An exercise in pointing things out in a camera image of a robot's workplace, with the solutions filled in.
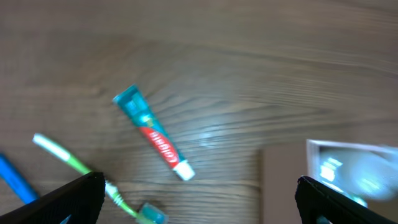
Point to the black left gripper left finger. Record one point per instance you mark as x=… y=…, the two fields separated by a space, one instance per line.
x=80 y=200

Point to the green white toothbrush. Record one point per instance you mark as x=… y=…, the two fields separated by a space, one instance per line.
x=148 y=214

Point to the clear pump soap bottle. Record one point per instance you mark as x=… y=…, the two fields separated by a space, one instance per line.
x=358 y=174

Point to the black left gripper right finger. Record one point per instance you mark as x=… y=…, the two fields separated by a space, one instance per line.
x=318 y=203

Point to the red green toothpaste tube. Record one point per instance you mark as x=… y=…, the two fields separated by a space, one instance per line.
x=134 y=105

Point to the blue disposable razor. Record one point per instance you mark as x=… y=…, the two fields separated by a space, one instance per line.
x=17 y=182

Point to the white cardboard box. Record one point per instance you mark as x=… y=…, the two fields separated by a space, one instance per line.
x=281 y=167

